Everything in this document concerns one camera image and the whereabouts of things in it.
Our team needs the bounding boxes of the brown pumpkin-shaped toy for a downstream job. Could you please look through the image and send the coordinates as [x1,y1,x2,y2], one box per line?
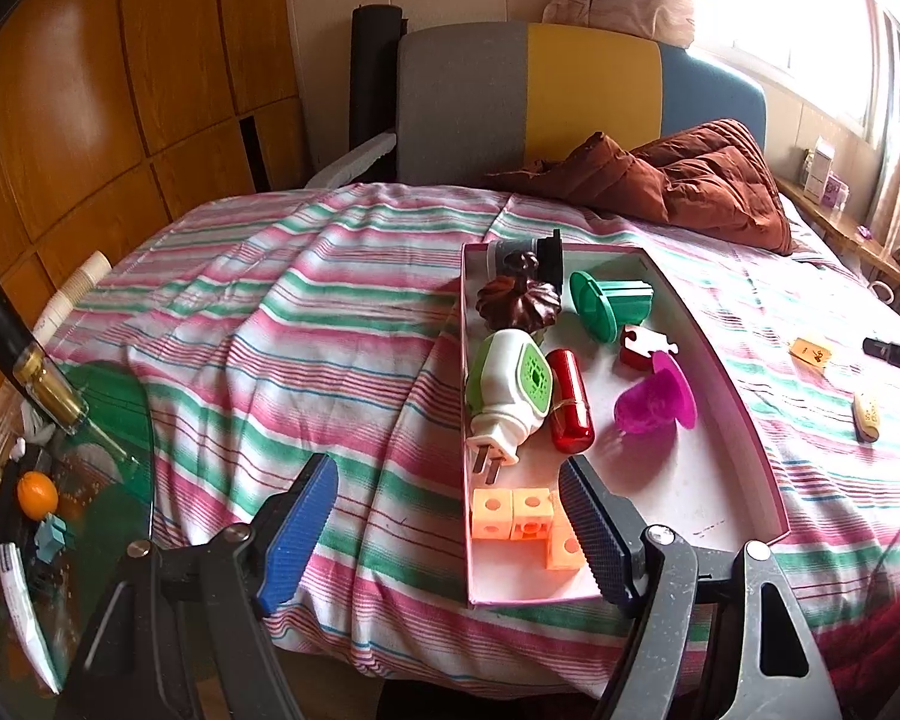
[475,255,563,333]

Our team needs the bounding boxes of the small blue box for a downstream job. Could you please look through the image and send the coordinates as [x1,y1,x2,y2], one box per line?
[33,513,69,565]

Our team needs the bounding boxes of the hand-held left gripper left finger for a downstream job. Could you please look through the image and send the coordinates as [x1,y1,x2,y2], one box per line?
[56,454,340,720]

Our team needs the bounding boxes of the orange fruit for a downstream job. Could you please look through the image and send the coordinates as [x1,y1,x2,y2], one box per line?
[16,470,60,520]

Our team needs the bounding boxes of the window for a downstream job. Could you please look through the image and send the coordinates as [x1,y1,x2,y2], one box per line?
[688,0,895,140]

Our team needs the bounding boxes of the white green plug-in vaporizer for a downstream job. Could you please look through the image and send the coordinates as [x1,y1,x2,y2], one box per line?
[464,329,555,485]

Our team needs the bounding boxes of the white padded armrest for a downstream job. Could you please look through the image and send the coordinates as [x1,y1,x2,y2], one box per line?
[302,130,399,190]

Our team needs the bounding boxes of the black upright roll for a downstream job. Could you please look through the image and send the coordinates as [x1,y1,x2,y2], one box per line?
[348,5,407,182]

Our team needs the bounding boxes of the brown quilted blanket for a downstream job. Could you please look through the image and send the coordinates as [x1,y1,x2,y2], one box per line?
[486,118,797,256]

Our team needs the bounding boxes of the striped bedsheet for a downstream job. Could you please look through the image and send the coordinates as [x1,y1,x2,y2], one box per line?
[45,182,900,692]

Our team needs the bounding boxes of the black gold bottle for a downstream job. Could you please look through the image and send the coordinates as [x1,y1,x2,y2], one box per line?
[0,262,134,467]

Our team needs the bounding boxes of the red puzzle piece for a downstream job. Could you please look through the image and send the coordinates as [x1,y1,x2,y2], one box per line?
[618,324,680,373]

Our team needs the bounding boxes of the white tube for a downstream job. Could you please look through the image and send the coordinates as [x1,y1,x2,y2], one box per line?
[0,543,62,693]

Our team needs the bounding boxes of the white carton box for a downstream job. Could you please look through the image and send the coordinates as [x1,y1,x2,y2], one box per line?
[801,137,835,197]

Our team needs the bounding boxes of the grey yellow blue headboard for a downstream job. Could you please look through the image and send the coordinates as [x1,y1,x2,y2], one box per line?
[396,20,768,190]

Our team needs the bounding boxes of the wooden wardrobe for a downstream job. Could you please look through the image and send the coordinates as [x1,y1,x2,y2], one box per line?
[0,0,310,365]

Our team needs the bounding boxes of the pink cardboard tray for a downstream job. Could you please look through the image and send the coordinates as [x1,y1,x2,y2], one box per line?
[459,240,793,608]

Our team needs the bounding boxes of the orange linked cube blocks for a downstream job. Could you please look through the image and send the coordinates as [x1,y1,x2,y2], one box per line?
[471,487,587,572]

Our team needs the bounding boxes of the purple plastic funnel toy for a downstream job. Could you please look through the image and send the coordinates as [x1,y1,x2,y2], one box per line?
[613,350,698,437]

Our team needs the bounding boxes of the wooden window shelf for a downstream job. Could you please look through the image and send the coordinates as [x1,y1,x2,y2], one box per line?
[775,175,900,295]

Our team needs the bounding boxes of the green plastic funnel cup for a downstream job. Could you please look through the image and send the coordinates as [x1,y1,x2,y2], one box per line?
[568,270,656,344]

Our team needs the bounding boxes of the stack of paper cups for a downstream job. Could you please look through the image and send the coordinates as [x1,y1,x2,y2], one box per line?
[32,250,113,340]

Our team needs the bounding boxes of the orange paper tag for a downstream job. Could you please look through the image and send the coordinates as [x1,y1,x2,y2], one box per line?
[789,337,831,368]

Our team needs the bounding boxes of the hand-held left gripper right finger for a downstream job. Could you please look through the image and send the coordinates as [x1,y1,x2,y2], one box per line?
[559,456,845,720]

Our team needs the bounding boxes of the glass side table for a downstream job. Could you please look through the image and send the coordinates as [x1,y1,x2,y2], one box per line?
[0,358,156,695]

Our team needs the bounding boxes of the grey black cylinder device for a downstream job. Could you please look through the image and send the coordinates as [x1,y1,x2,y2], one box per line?
[485,229,566,288]

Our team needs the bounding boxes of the red metallic cylinder case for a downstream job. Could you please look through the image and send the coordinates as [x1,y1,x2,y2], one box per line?
[545,348,596,456]

